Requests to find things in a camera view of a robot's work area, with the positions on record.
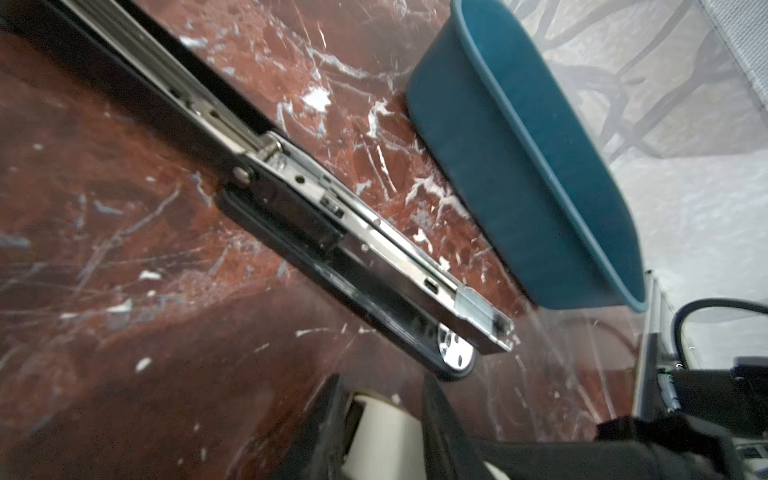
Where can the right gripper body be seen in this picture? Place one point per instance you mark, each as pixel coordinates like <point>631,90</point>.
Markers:
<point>678,446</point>

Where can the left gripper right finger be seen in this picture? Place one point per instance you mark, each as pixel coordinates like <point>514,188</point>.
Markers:
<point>448,451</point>

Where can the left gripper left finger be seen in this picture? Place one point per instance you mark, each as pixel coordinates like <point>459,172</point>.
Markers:
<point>316,451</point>

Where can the teal plastic tray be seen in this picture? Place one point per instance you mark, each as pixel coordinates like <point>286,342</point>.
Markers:
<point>504,135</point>

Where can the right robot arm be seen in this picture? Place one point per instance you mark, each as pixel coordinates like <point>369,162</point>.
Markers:
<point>736,400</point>

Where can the aluminium mounting rail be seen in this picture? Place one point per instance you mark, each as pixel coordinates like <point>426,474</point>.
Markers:
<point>651,354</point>

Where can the white wire mesh basket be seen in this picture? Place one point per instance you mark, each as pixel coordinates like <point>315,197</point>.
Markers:
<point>742,24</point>

